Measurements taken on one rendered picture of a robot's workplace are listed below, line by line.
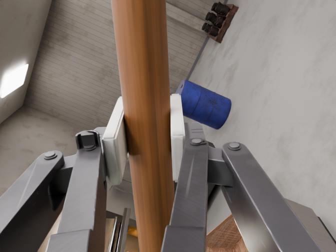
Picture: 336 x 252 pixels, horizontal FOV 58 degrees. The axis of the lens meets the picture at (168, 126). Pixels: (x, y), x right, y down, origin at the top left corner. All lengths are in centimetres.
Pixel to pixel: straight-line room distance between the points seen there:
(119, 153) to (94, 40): 926
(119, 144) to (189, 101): 472
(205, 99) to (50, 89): 624
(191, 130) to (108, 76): 940
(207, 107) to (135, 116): 478
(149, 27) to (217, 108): 485
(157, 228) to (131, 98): 10
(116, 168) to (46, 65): 982
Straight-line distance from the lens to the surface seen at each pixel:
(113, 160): 17
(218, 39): 772
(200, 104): 492
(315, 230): 236
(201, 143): 15
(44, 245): 196
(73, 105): 1012
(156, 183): 20
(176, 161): 16
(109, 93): 973
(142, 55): 17
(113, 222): 216
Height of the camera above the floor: 175
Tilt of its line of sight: 11 degrees down
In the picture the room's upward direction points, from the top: 68 degrees counter-clockwise
